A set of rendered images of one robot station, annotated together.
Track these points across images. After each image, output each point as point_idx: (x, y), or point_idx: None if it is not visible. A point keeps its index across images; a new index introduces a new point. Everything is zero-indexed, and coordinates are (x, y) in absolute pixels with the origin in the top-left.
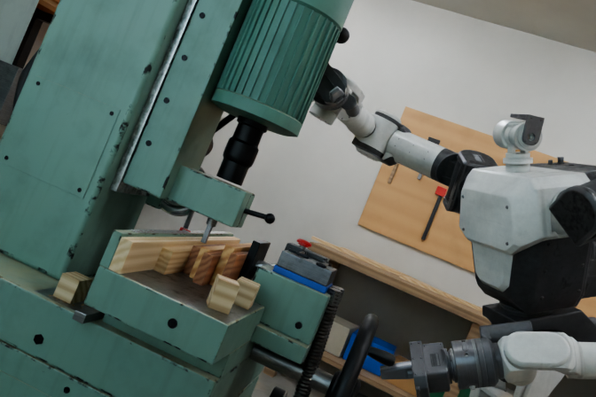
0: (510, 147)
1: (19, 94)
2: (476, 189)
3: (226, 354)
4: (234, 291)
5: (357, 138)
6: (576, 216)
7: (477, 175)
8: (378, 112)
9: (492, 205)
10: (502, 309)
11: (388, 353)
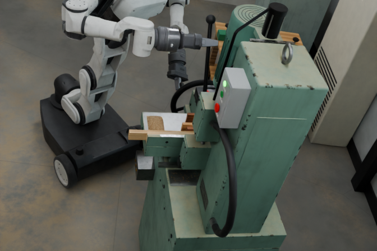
0: None
1: (281, 186)
2: (145, 4)
3: None
4: None
5: (83, 34)
6: None
7: None
8: (84, 10)
9: (155, 6)
10: None
11: (183, 83)
